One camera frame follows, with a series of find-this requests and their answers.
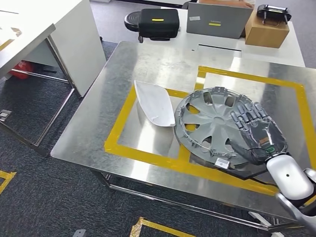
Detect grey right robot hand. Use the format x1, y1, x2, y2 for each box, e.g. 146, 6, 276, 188
230, 101, 289, 166

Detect grey plastic wheel hubcap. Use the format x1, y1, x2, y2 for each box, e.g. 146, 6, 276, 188
173, 86, 272, 171

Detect white curved plastic part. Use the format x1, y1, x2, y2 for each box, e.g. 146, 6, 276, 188
133, 79, 176, 128

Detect steel workbench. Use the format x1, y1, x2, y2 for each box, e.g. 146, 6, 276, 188
51, 40, 316, 231

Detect white desk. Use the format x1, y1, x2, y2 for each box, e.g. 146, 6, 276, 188
160, 7, 306, 68

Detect brown cardboard box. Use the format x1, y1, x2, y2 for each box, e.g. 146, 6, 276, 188
245, 9, 290, 49

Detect black device on box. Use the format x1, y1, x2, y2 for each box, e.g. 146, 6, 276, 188
256, 4, 292, 25

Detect grey laptop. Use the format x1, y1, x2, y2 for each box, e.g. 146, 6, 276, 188
186, 2, 254, 40

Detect black carry case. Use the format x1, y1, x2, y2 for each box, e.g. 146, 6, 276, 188
137, 8, 180, 42

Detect black round stool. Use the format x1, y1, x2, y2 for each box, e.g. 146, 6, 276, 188
124, 11, 141, 33

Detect white table with side panel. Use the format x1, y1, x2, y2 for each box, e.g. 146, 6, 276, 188
0, 0, 107, 158

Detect red object under table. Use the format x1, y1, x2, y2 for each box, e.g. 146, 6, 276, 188
8, 60, 35, 80

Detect metal floor socket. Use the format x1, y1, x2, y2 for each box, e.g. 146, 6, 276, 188
0, 110, 12, 123

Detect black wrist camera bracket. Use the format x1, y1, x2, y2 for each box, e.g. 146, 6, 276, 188
228, 163, 278, 188

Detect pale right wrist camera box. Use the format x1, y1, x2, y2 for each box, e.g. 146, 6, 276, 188
214, 158, 231, 170

